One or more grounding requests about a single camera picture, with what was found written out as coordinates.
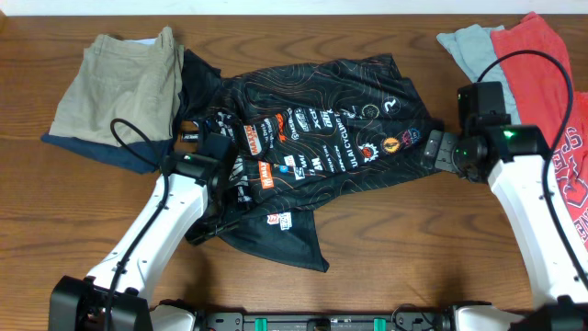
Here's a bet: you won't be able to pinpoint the black cycling jersey with logos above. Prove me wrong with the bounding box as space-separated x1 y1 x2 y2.
180 51 443 272

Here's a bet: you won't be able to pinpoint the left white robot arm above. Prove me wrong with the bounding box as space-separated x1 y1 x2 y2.
49 151 237 330

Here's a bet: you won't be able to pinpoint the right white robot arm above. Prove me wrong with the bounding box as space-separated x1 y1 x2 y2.
423 125 587 330

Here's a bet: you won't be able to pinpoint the grey t-shirt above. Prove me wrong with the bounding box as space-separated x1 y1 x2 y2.
436 24 521 125

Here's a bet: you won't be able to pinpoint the folded navy blue garment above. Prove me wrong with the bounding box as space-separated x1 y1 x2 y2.
40 133 159 174

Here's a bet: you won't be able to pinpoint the red printed t-shirt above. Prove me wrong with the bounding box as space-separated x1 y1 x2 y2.
491 12 587 243

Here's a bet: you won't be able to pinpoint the folded khaki shorts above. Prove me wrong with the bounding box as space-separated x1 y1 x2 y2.
49 27 184 146

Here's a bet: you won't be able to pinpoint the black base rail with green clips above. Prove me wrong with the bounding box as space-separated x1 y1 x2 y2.
194 303 456 331

